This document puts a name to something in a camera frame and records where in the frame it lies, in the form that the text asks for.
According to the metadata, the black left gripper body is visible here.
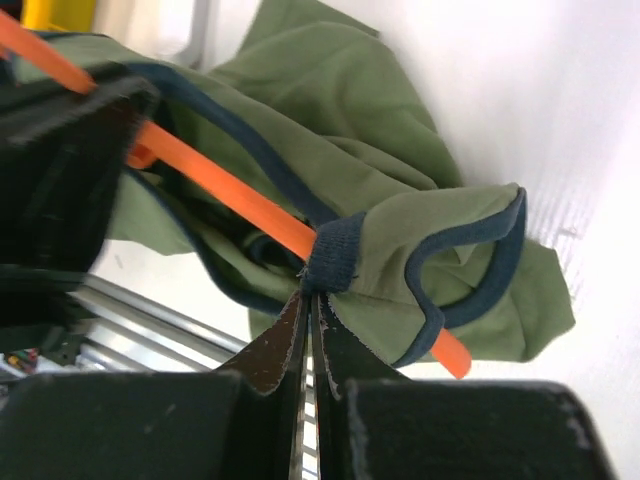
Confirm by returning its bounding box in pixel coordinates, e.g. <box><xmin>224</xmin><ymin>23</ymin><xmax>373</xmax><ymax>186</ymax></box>
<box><xmin>1</xmin><ymin>63</ymin><xmax>157</xmax><ymax>365</ymax></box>

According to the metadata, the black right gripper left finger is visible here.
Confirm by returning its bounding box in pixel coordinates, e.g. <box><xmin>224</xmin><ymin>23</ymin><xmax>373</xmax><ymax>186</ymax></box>
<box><xmin>1</xmin><ymin>294</ymin><xmax>305</xmax><ymax>479</ymax></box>

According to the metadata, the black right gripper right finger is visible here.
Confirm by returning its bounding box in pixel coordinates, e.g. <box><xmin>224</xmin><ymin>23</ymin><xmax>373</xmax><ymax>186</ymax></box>
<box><xmin>310</xmin><ymin>295</ymin><xmax>615</xmax><ymax>480</ymax></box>

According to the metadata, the orange plastic hanger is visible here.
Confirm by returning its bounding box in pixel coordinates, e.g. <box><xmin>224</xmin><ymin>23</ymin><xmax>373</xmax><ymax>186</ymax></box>
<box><xmin>0</xmin><ymin>9</ymin><xmax>473</xmax><ymax>380</ymax></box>

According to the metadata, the olive green tank top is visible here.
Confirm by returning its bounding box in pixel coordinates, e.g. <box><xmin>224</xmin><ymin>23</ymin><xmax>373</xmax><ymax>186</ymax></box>
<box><xmin>43</xmin><ymin>1</ymin><xmax>575</xmax><ymax>367</ymax></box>

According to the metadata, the yellow plastic bin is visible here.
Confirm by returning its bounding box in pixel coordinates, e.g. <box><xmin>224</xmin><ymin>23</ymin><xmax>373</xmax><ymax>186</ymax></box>
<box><xmin>21</xmin><ymin>0</ymin><xmax>97</xmax><ymax>33</ymax></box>

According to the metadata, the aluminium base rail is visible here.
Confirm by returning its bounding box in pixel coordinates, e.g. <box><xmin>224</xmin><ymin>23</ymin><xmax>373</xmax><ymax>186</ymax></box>
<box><xmin>0</xmin><ymin>277</ymin><xmax>321</xmax><ymax>480</ymax></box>

